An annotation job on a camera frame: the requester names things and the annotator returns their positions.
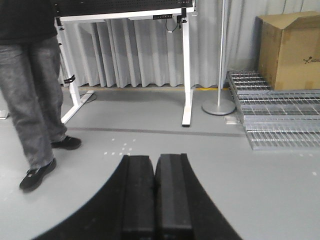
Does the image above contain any metal floor grating stack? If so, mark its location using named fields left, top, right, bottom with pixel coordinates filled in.
left=226, top=70, right=320, bottom=150

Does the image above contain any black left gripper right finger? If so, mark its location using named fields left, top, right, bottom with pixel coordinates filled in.
left=155, top=153, right=241, bottom=240

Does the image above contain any brown cardboard box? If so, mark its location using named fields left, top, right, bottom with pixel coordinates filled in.
left=258, top=11, right=320, bottom=90

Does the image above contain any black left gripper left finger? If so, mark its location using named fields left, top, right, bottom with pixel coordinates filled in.
left=37, top=155, right=155, bottom=240

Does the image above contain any white standing desk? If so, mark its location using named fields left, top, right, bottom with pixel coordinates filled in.
left=52, top=0, right=196, bottom=127

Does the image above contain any person in grey jeans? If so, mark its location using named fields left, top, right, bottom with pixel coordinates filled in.
left=0, top=0, right=82, bottom=192

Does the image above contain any sign stand with round base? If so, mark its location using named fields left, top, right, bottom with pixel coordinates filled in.
left=201, top=0, right=236, bottom=116

